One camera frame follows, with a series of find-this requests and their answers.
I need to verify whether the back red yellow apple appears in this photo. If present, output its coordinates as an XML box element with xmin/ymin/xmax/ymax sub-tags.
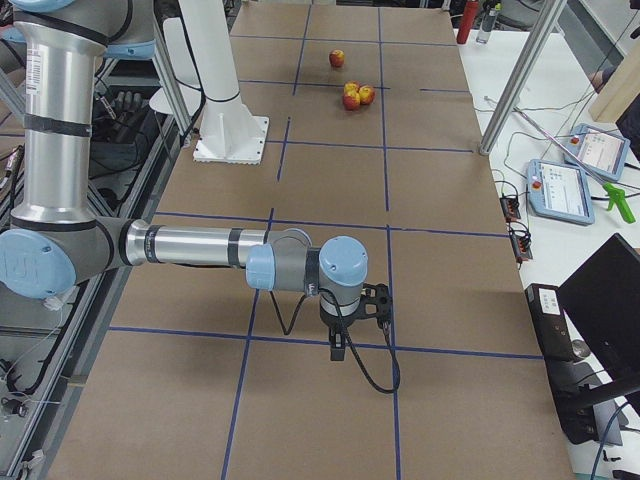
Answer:
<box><xmin>343</xmin><ymin>81</ymin><xmax>360</xmax><ymax>94</ymax></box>

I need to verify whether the lone red yellow apple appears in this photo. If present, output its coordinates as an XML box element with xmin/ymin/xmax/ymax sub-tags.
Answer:
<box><xmin>328</xmin><ymin>49</ymin><xmax>345</xmax><ymax>68</ymax></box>

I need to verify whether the orange connector board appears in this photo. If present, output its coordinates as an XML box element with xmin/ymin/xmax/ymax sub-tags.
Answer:
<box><xmin>507</xmin><ymin>221</ymin><xmax>533</xmax><ymax>266</ymax></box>
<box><xmin>498</xmin><ymin>180</ymin><xmax>521</xmax><ymax>222</ymax></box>

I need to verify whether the far blue teach pendant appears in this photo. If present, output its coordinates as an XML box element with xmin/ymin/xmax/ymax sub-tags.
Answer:
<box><xmin>566</xmin><ymin>123</ymin><xmax>630</xmax><ymax>181</ymax></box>

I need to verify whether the far orange connector board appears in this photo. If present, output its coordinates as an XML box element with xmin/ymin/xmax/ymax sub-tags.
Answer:
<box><xmin>498</xmin><ymin>180</ymin><xmax>521</xmax><ymax>222</ymax></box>

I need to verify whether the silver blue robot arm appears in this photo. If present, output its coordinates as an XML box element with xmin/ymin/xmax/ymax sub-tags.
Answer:
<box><xmin>1</xmin><ymin>1</ymin><xmax>368</xmax><ymax>360</ymax></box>

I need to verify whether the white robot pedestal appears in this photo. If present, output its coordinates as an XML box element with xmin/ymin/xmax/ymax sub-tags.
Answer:
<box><xmin>180</xmin><ymin>0</ymin><xmax>269</xmax><ymax>165</ymax></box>

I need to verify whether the red water bottle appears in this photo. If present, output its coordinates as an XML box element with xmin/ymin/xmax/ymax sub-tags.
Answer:
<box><xmin>456</xmin><ymin>0</ymin><xmax>479</xmax><ymax>45</ymax></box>

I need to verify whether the wooden beam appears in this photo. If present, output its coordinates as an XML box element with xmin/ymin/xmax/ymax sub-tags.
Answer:
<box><xmin>589</xmin><ymin>28</ymin><xmax>639</xmax><ymax>123</ymax></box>

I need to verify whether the clear water bottle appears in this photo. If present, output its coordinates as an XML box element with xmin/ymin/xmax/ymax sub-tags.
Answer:
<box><xmin>476</xmin><ymin>0</ymin><xmax>502</xmax><ymax>44</ymax></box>

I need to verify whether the black monitor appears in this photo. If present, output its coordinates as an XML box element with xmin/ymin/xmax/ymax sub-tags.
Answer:
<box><xmin>559</xmin><ymin>233</ymin><xmax>639</xmax><ymax>379</ymax></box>

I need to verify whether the green handled grabber tool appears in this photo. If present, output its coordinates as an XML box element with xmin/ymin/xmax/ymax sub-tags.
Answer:
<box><xmin>513</xmin><ymin>107</ymin><xmax>636</xmax><ymax>224</ymax></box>

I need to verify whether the black camera cable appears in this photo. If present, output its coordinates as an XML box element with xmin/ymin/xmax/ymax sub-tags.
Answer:
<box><xmin>269</xmin><ymin>287</ymin><xmax>402</xmax><ymax>395</ymax></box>

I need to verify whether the near blue teach pendant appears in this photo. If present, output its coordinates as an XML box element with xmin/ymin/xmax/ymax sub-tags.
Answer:
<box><xmin>526</xmin><ymin>159</ymin><xmax>595</xmax><ymax>225</ymax></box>

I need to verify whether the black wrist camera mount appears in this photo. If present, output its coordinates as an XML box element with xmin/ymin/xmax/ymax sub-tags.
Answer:
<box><xmin>359</xmin><ymin>283</ymin><xmax>393</xmax><ymax>332</ymax></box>

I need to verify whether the near orange connector board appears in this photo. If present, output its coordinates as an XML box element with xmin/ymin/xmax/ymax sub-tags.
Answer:
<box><xmin>507</xmin><ymin>221</ymin><xmax>533</xmax><ymax>266</ymax></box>

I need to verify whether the black computer box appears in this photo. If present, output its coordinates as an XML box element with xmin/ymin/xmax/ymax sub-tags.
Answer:
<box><xmin>525</xmin><ymin>283</ymin><xmax>623</xmax><ymax>446</ymax></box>

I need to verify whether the blue teach pendant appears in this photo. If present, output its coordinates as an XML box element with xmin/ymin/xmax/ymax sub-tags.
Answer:
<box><xmin>526</xmin><ymin>159</ymin><xmax>595</xmax><ymax>225</ymax></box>
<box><xmin>566</xmin><ymin>123</ymin><xmax>630</xmax><ymax>181</ymax></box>

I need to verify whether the aluminium frame post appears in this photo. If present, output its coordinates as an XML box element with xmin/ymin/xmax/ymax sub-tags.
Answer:
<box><xmin>478</xmin><ymin>0</ymin><xmax>567</xmax><ymax>156</ymax></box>

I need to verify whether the right red yellow apple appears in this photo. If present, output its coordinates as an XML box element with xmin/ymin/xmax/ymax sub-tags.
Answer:
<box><xmin>358</xmin><ymin>85</ymin><xmax>376</xmax><ymax>105</ymax></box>

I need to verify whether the front red yellow apple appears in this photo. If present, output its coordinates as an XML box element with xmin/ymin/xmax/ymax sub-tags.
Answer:
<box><xmin>342</xmin><ymin>90</ymin><xmax>361</xmax><ymax>111</ymax></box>

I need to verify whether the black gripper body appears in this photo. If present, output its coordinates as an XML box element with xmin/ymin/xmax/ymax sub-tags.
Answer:
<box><xmin>320</xmin><ymin>291</ymin><xmax>364</xmax><ymax>333</ymax></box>

